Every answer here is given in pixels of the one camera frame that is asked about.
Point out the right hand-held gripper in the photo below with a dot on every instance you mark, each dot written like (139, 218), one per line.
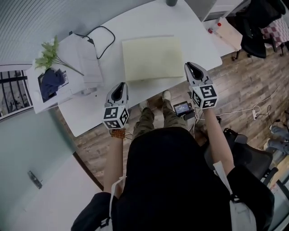
(206, 93)

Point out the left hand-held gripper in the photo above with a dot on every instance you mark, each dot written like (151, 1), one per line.
(111, 115)

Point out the pale yellow box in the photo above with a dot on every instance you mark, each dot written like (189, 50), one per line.
(153, 58)

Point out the person's left forearm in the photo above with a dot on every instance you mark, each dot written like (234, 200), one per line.
(114, 162)

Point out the person's right forearm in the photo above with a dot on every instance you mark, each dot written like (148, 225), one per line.
(217, 139)

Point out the white desk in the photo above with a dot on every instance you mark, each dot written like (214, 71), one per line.
(158, 20)

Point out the person's left shoe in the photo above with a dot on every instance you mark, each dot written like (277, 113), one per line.
(143, 106)

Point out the person's shoe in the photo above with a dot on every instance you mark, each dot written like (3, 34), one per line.
(166, 95)
(143, 106)

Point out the person's right shoe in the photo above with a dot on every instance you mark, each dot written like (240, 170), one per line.
(166, 95)

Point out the small black screen device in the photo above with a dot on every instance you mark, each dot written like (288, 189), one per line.
(181, 109)

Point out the plastic bottle with red cap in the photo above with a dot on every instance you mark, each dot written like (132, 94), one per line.
(213, 28)

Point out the beige flat board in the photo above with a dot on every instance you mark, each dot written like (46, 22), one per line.
(228, 33)

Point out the person's legs in olive trousers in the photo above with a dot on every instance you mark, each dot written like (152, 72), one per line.
(169, 117)

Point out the white microwave oven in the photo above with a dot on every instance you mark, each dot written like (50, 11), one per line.
(76, 52)

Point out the white wooden chair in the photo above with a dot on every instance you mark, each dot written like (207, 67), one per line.
(216, 9)

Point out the white power strip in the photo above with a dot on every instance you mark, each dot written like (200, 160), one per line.
(255, 112)

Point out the black tumbler cup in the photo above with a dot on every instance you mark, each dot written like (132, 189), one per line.
(171, 2)

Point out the artificial green flower bunch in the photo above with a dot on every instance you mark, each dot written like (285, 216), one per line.
(48, 54)

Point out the table with checkered cloth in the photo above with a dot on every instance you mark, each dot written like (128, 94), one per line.
(277, 31)

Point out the black mesh office chair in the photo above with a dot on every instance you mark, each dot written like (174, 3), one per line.
(250, 158)

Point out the frosted glass door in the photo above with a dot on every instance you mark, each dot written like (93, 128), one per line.
(29, 144)

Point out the black stair railing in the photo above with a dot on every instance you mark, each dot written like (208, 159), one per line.
(13, 94)

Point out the person's black clothed torso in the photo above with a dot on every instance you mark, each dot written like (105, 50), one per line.
(171, 185)

